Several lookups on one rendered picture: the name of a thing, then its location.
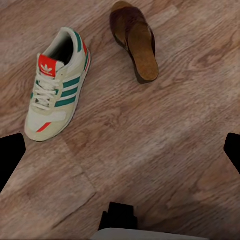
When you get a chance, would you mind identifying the gym shoe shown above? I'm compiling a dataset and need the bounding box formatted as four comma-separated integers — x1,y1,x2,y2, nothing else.
24,26,92,143

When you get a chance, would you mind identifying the sandal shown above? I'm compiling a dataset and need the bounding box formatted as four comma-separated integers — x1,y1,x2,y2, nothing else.
109,1,159,84

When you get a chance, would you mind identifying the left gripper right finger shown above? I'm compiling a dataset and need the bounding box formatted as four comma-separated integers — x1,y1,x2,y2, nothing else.
224,132,240,173

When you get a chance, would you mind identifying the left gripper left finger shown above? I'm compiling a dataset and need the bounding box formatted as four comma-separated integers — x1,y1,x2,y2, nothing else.
0,133,26,193

